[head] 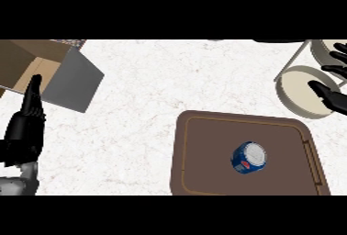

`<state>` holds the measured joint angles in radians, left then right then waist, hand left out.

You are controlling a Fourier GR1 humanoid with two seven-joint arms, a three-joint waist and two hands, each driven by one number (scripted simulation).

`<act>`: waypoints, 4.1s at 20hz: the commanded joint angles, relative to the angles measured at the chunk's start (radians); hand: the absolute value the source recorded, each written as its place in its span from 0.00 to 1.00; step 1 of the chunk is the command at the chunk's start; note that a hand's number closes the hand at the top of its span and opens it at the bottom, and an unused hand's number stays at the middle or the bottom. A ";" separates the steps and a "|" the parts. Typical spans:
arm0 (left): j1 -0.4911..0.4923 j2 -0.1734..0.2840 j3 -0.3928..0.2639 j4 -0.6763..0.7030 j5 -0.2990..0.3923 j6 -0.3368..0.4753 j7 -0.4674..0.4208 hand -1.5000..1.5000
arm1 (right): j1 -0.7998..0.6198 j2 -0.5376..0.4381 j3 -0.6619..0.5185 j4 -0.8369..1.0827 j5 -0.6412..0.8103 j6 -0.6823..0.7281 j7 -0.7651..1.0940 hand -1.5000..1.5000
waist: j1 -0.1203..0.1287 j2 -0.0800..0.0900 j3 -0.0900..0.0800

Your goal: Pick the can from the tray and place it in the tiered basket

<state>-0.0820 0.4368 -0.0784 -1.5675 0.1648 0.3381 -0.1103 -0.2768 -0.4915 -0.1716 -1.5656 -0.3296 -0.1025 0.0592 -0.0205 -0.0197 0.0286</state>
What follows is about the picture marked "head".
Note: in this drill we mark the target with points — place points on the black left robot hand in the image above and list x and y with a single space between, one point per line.
23 131

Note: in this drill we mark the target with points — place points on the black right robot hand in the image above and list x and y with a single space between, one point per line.
334 98

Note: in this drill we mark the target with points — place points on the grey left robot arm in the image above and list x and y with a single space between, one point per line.
18 180

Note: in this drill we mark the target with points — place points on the cream tiered basket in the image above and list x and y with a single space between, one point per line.
301 91

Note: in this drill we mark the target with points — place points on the brown tray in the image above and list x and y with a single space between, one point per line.
245 154

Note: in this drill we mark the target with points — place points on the blue can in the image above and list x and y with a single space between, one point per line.
248 157

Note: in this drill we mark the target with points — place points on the grey cabinet door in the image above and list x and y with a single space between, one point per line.
72 82

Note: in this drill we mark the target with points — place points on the open wooden cabinet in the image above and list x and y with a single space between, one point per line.
26 65

